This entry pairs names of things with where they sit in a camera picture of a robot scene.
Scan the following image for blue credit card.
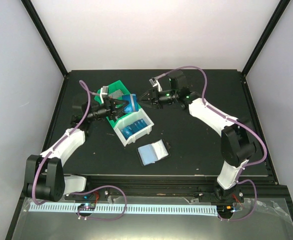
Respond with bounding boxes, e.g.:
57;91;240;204
122;93;139;114

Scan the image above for white plastic card bin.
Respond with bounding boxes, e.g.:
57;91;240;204
113;108;154;147

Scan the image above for clear sleeve card holder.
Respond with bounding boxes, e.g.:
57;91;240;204
136;139;171;166

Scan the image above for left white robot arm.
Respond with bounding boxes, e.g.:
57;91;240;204
23;97;129;205

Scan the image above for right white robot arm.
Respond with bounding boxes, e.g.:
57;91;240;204
137;87;257;202

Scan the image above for red and white cards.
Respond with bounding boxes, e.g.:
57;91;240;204
109;89;124;99

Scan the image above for blue cards in bin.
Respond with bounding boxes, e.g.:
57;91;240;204
120;118;148;140

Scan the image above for left circuit board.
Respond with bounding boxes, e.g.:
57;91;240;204
77;203;96;211

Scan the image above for circuit board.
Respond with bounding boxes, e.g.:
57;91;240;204
216;205;243;214
77;203;96;211

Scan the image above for right circuit board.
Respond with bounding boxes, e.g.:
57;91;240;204
216;205;243;214

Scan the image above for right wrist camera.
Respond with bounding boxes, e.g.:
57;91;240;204
149;77;163;92

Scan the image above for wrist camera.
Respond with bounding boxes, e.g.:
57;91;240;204
99;86;109;98
149;77;163;92

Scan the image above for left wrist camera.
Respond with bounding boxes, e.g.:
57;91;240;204
99;86;109;98

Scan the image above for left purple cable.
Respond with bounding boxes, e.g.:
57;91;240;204
32;79;128;222

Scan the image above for purple cable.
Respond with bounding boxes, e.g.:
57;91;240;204
32;79;128;222
156;65;268;222

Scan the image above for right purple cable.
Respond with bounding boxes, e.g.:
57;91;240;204
156;65;268;222

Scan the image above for white slotted cable duct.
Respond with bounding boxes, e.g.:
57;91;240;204
28;202;218;217

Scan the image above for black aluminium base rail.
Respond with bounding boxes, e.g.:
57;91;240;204
61;174;290;201

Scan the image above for left black frame post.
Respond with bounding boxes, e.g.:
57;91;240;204
21;0;68;77

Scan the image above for black frame post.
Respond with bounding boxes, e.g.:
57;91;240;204
21;0;68;77
241;0;292;76

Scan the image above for right black frame post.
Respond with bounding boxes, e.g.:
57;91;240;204
241;0;292;76

